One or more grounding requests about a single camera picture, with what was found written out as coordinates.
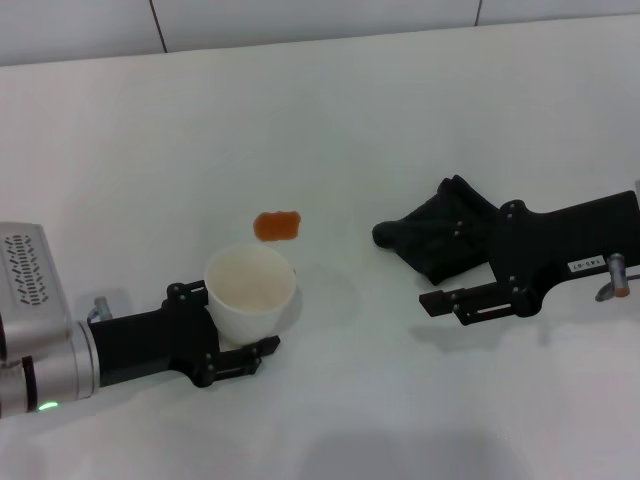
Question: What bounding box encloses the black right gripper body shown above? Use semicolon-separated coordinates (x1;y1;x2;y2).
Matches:
487;190;640;319

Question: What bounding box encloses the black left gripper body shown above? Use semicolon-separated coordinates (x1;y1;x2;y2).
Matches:
89;282;221;389

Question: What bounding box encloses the dark blue rag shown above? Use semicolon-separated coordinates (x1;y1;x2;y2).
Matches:
372;174;501;287

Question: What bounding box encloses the white paper cup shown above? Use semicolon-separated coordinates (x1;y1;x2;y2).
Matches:
203;243;297;349

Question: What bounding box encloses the brown water stain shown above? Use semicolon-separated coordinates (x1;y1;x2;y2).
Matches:
252;210;303;243

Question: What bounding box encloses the silver left gripper cable plug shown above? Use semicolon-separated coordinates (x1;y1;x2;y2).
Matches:
87;294;112;321

